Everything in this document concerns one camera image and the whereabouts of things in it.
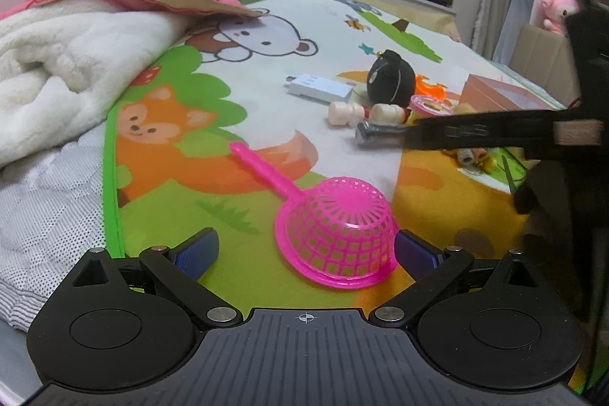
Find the pink bunny plush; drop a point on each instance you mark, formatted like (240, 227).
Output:
(555, 12)

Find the pink round candy tin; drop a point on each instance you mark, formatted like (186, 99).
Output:
(429, 107)

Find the small figurine keychain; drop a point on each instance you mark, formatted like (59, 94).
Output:
(475, 160)

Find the white yogurt bottle red cap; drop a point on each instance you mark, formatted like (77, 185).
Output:
(341, 114)

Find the black plush toy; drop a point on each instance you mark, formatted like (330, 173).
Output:
(391, 80)

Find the orange plastic toy piece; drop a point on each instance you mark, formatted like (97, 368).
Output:
(424, 87)

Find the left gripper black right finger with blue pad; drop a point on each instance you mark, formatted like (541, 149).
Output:
(435, 272)

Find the white fluffy blanket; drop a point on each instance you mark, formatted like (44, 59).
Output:
(64, 65)

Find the white usb hub box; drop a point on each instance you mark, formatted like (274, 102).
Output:
(318, 88)

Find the colourful cartoon play mat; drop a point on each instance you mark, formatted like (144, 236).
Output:
(168, 171)

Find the pink cardboard box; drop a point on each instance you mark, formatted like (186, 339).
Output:
(489, 95)

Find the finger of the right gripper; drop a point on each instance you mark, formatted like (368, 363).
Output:
(534, 129)

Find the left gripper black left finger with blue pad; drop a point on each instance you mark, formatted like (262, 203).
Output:
(176, 271)

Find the pink plastic strainer scoop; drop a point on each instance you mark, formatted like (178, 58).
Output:
(340, 233)

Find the white quilted mattress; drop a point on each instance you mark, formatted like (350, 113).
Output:
(51, 213)

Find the dark bar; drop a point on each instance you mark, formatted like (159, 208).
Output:
(369, 134)

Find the beige padded headboard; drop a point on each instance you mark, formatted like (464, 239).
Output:
(545, 59)

